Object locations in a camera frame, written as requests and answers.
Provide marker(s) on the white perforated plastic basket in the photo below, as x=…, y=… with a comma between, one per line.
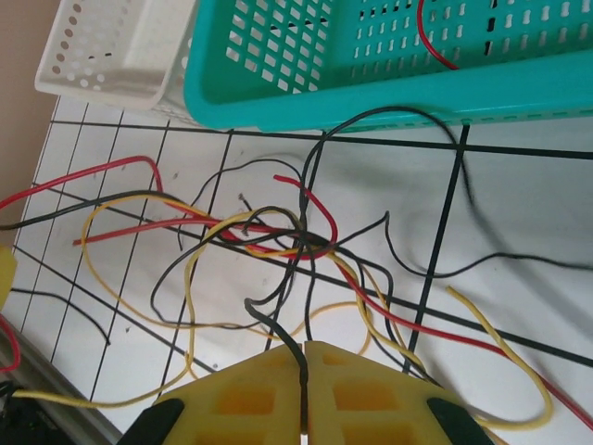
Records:
x=116, y=55

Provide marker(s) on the teal perforated plastic basket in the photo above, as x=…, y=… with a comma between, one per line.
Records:
x=324, y=97

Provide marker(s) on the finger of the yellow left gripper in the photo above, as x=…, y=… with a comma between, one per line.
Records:
x=7, y=273

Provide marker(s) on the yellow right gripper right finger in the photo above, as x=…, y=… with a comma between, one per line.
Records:
x=370, y=408

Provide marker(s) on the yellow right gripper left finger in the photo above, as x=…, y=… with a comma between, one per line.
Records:
x=241, y=408

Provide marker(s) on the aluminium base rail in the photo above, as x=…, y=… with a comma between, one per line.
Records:
x=46, y=385

